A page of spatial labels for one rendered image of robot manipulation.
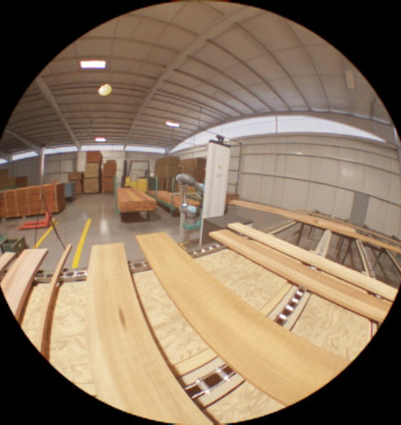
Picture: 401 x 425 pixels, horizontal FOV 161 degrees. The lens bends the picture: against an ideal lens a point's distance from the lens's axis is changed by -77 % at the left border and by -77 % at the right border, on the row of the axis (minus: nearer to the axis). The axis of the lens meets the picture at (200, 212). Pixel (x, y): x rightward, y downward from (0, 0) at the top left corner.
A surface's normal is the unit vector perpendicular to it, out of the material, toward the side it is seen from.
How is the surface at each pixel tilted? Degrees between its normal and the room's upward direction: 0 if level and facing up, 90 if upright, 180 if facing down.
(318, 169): 88
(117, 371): 0
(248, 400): 0
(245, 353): 0
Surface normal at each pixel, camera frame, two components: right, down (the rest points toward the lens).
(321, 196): -0.79, 0.03
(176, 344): 0.08, -0.97
